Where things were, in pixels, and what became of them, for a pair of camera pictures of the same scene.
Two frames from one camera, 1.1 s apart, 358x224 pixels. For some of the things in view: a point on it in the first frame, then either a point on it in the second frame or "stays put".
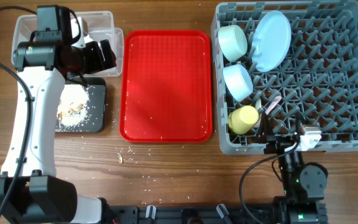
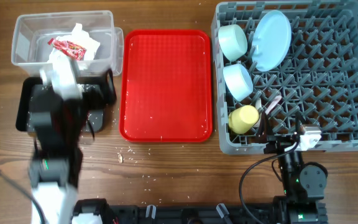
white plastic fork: [273, 104] stays put
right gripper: [278, 143] stays put
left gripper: [97, 63] to [96, 97]
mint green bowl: [232, 41] stays put
